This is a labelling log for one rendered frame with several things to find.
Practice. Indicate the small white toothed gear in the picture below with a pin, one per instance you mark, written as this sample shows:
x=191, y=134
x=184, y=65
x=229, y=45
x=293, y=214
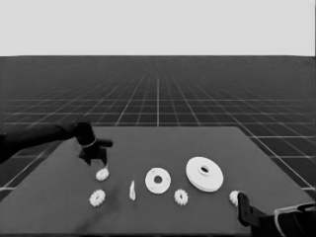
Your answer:
x=233, y=197
x=100, y=176
x=178, y=199
x=93, y=199

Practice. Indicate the small white T-shaped piece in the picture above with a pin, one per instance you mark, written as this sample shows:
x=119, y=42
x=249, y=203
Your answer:
x=132, y=194

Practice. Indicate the white round carrier wide hole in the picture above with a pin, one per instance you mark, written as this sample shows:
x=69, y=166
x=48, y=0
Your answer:
x=151, y=184

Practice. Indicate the large thick white disc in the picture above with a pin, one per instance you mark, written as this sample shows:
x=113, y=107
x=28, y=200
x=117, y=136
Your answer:
x=197, y=179

